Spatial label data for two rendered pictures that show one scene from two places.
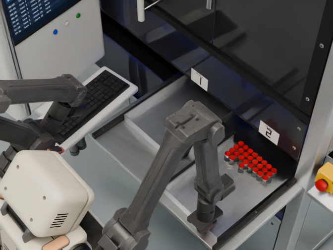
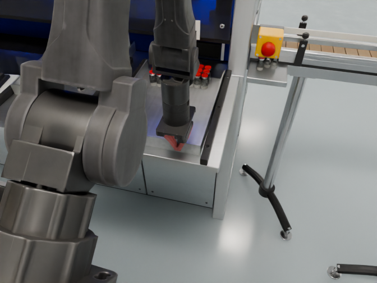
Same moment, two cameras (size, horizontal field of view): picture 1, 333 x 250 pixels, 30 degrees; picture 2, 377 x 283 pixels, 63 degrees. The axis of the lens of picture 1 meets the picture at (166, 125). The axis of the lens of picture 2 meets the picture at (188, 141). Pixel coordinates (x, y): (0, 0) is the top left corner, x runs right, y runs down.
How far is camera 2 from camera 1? 1.38 m
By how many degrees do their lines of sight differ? 23
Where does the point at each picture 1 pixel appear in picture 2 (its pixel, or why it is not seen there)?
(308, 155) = (243, 22)
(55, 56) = not seen: outside the picture
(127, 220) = (67, 60)
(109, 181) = not seen: hidden behind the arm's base
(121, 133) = not seen: hidden behind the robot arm
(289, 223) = (230, 132)
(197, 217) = (169, 123)
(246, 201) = (199, 105)
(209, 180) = (185, 9)
